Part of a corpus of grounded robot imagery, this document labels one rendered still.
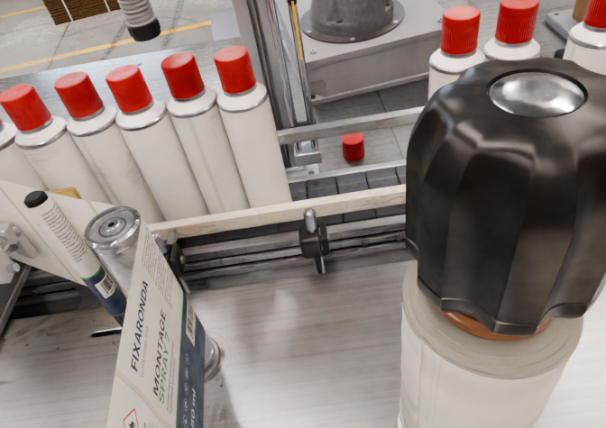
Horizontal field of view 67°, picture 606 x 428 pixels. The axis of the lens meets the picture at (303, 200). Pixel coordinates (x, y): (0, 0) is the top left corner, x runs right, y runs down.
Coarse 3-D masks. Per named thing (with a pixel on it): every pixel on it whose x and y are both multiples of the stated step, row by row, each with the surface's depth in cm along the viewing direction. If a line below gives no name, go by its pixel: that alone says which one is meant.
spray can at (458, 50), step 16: (448, 16) 41; (464, 16) 41; (480, 16) 41; (448, 32) 42; (464, 32) 41; (448, 48) 42; (464, 48) 42; (432, 64) 44; (448, 64) 43; (464, 64) 43; (432, 80) 45; (448, 80) 44
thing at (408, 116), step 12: (420, 108) 53; (348, 120) 53; (360, 120) 53; (372, 120) 52; (384, 120) 52; (396, 120) 53; (408, 120) 53; (288, 132) 53; (300, 132) 53; (312, 132) 53; (324, 132) 53; (336, 132) 53; (348, 132) 53
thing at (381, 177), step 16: (336, 176) 59; (352, 176) 58; (368, 176) 58; (384, 176) 58; (400, 176) 57; (304, 192) 58; (320, 192) 57; (336, 192) 57; (352, 192) 56; (384, 208) 53; (400, 208) 53; (272, 224) 54; (288, 224) 54; (192, 240) 54; (208, 240) 54; (224, 240) 54
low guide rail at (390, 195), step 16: (368, 192) 51; (384, 192) 50; (400, 192) 50; (256, 208) 52; (272, 208) 51; (288, 208) 51; (304, 208) 51; (320, 208) 51; (336, 208) 51; (352, 208) 51; (368, 208) 52; (160, 224) 52; (176, 224) 52; (192, 224) 51; (208, 224) 51; (224, 224) 52; (240, 224) 52; (256, 224) 52
